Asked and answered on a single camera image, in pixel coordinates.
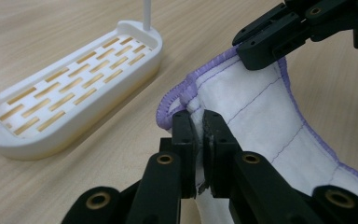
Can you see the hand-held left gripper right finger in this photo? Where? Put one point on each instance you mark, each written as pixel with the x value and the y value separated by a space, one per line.
pixel 219 149

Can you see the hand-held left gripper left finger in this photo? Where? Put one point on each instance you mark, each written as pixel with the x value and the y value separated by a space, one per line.
pixel 186 149

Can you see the white slotted rack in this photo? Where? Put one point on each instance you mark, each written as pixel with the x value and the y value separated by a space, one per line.
pixel 84 112

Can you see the white cloth with purple edging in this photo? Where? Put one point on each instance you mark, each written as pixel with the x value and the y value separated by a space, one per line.
pixel 261 118

